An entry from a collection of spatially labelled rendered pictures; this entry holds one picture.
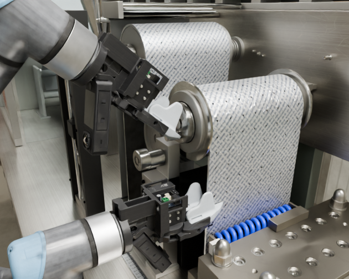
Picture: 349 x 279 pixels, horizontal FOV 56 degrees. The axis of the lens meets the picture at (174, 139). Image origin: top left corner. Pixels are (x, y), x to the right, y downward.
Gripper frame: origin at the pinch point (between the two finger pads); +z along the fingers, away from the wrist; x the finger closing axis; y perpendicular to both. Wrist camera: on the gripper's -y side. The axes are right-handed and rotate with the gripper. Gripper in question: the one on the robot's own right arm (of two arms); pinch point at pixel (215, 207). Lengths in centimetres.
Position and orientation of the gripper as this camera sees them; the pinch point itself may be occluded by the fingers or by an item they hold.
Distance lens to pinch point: 64.9
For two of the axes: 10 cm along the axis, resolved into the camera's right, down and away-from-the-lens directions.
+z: 8.5, -1.9, 4.8
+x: -5.2, -3.2, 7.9
